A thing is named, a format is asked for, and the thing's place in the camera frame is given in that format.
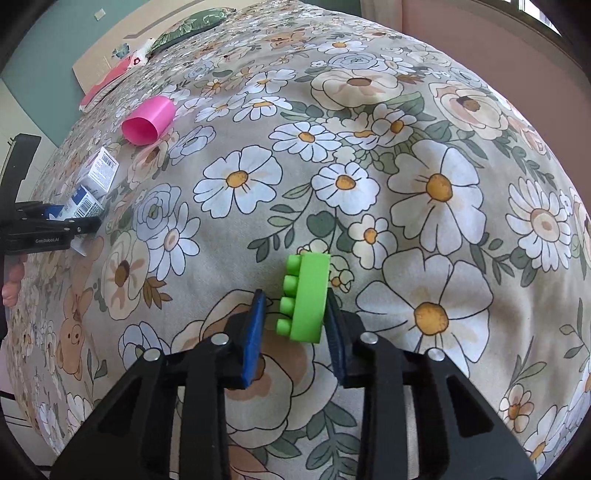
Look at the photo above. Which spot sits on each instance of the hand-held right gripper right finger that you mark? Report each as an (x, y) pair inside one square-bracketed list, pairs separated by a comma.
[(336, 341)]

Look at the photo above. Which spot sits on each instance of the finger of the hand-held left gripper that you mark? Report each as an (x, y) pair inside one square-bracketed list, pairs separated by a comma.
[(78, 225), (48, 211)]

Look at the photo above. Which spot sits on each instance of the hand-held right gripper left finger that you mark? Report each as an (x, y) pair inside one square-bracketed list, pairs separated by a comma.
[(254, 337)]

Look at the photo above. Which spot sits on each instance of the blue and white carton box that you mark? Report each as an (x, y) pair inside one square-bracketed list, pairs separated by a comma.
[(83, 205)]

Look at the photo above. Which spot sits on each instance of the green toy building block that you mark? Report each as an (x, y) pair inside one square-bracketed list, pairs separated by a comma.
[(304, 300)]

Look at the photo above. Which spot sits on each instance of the person's left hand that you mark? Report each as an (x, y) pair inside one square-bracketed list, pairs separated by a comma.
[(13, 284)]

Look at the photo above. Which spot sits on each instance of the pink plastic cup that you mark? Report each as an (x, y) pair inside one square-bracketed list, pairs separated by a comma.
[(147, 122)]

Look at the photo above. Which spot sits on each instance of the pink and white pillow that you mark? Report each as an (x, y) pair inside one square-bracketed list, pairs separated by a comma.
[(111, 78)]

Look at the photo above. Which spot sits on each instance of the beige wooden bed headboard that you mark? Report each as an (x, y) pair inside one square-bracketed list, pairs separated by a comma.
[(99, 60)]

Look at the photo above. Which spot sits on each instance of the floral printed duvet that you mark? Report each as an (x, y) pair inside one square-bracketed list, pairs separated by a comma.
[(369, 184)]

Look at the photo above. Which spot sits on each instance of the green floral pillow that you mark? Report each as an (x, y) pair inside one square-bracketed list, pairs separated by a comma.
[(189, 27)]

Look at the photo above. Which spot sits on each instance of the beige curtain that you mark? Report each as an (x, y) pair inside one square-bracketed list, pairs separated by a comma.
[(381, 8)]

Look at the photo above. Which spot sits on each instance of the window with dark frame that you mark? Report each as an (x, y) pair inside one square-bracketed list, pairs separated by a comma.
[(540, 11)]

